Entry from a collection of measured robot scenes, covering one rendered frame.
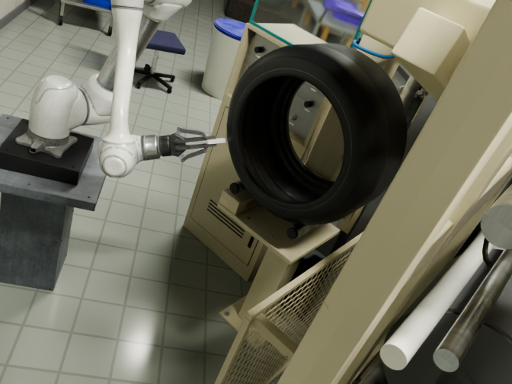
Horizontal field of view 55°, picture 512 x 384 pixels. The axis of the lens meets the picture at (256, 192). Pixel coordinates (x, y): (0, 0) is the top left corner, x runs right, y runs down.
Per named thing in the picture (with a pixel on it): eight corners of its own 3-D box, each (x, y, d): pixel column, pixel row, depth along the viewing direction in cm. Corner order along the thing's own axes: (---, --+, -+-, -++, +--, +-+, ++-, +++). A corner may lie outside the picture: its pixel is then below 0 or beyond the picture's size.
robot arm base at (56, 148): (8, 146, 185) (9, 133, 183) (35, 125, 205) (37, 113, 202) (55, 163, 187) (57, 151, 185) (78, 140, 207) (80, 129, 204)
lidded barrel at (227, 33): (241, 85, 521) (260, 27, 488) (251, 108, 480) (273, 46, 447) (193, 75, 502) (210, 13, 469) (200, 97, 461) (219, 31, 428)
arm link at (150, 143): (147, 158, 179) (163, 156, 180) (143, 162, 171) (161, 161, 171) (143, 133, 177) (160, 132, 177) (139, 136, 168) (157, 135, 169)
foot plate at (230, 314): (251, 292, 269) (252, 289, 268) (287, 324, 258) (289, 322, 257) (218, 314, 249) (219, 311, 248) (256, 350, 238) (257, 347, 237)
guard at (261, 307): (324, 328, 221) (395, 209, 185) (327, 331, 221) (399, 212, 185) (179, 459, 154) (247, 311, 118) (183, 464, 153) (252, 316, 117)
